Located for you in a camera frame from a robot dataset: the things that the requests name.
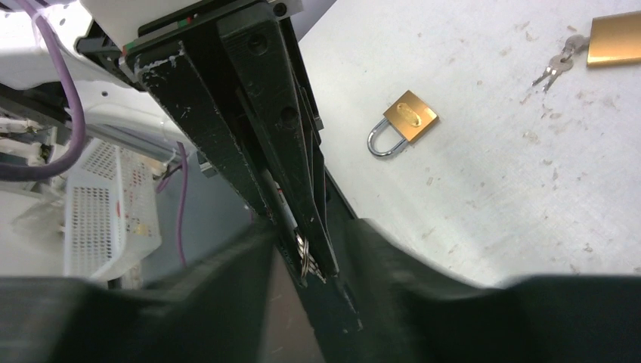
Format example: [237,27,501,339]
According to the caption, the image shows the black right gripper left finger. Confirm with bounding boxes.
[1,221,276,362]

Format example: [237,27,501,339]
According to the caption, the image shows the long shackle brass padlock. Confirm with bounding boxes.
[587,11,640,68]

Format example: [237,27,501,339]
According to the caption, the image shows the white perforated plastic basket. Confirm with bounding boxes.
[63,139,162,281]

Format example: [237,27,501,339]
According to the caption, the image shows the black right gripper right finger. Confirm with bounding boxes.
[323,219,640,362]

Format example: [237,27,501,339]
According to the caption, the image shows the padlock keys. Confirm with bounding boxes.
[531,34,590,92]

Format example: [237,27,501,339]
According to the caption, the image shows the cable lock silver keys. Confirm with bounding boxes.
[295,231,327,284]

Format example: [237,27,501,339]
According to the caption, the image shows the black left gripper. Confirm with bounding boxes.
[75,1,339,277]

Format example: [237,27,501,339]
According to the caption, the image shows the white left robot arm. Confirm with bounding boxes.
[1,1,339,281]

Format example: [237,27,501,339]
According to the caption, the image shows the short brass padlock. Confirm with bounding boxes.
[367,90,440,158]

